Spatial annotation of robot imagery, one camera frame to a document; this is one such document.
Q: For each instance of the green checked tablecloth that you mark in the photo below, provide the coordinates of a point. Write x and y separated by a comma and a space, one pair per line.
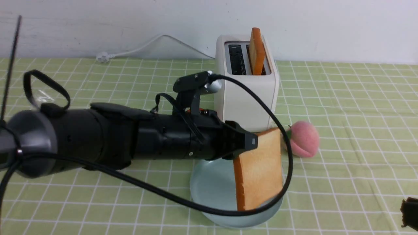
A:
366, 116

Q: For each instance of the toast slice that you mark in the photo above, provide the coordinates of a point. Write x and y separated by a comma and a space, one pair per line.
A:
258, 173
256, 52

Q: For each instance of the thin black rod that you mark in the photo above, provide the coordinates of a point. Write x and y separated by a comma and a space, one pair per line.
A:
9, 71

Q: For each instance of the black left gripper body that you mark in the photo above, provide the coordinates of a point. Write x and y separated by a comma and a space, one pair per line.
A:
223, 140

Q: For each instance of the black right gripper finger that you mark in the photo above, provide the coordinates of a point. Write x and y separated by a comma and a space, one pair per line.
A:
409, 210

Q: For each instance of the pale blue plate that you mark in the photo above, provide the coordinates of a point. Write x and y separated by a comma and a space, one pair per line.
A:
213, 184

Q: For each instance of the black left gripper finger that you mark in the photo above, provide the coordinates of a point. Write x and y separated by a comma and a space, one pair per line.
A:
238, 140

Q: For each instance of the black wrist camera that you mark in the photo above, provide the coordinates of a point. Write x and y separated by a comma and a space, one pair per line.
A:
189, 88

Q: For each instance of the white toaster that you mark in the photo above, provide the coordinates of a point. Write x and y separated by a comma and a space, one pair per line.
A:
232, 102

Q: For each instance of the pink peach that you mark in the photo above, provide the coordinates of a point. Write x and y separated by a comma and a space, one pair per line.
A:
304, 139

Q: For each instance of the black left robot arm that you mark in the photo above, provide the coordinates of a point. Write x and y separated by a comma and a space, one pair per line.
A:
114, 135

